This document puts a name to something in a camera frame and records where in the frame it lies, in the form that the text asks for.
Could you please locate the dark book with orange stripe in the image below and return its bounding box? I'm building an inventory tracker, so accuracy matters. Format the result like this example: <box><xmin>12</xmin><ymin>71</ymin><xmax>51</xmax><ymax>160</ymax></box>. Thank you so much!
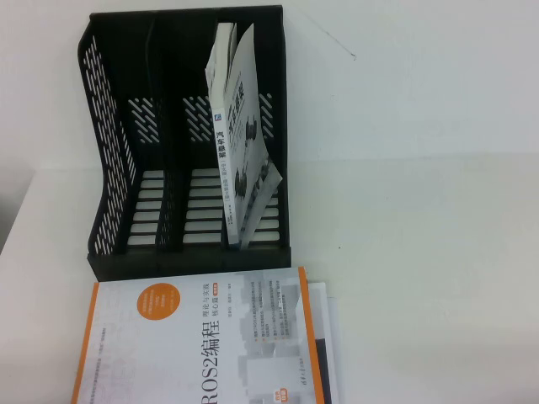
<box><xmin>306</xmin><ymin>280</ymin><xmax>338</xmax><ymax>404</ymax></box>

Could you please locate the black plastic book stand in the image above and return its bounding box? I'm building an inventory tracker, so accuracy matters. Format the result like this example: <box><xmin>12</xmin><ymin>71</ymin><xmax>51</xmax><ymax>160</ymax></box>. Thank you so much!
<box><xmin>77</xmin><ymin>4</ymin><xmax>293</xmax><ymax>282</ymax></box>

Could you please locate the white car suspension book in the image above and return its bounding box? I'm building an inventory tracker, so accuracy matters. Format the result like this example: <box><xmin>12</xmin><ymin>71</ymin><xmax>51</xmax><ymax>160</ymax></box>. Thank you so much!
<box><xmin>205</xmin><ymin>21</ymin><xmax>284</xmax><ymax>250</ymax></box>

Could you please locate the white orange ROS2 book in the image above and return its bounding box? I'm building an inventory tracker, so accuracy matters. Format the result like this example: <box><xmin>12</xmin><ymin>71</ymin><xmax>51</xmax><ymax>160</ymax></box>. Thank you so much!
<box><xmin>69</xmin><ymin>266</ymin><xmax>315</xmax><ymax>404</ymax></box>

